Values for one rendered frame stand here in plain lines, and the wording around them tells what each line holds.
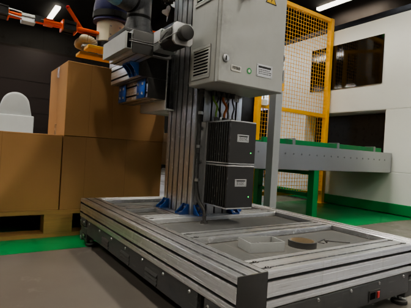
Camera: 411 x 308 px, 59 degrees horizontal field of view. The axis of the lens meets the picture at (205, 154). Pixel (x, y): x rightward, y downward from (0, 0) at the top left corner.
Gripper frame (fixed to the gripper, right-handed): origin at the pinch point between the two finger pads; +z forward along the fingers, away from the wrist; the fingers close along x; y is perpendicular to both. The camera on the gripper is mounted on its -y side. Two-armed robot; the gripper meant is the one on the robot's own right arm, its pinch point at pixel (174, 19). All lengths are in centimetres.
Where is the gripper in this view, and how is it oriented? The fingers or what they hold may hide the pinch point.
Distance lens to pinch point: 234.9
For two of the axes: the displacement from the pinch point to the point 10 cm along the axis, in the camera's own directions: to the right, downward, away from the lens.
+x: 5.5, 0.4, -8.4
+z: -0.6, 10.0, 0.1
